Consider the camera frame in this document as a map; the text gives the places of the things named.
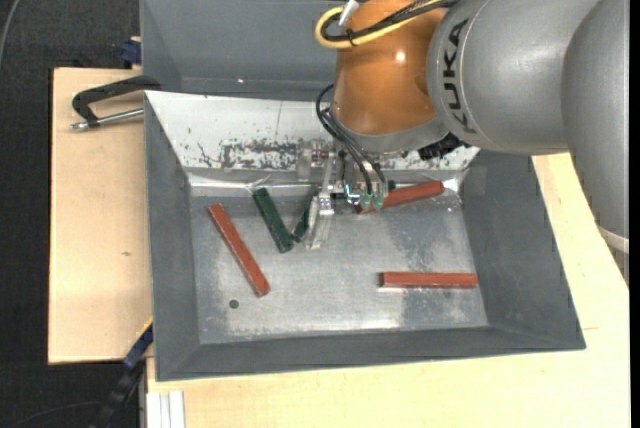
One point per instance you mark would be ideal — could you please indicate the black cylinder on white bracket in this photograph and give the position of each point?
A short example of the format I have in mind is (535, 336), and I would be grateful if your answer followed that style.
(440, 148)

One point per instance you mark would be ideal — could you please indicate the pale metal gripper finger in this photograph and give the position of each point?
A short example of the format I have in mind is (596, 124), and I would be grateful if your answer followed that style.
(325, 207)
(314, 222)

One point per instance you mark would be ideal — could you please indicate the pale wood board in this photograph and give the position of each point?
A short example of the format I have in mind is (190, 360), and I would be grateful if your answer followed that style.
(97, 226)

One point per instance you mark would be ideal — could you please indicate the dark green flat block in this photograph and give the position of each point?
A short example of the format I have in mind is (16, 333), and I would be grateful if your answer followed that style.
(273, 221)

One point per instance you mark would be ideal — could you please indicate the red-brown flat block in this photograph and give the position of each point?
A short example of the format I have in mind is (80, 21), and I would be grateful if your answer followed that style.
(415, 193)
(427, 280)
(239, 250)

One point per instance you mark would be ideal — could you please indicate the grey metal bin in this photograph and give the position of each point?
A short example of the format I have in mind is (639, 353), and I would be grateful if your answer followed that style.
(350, 306)

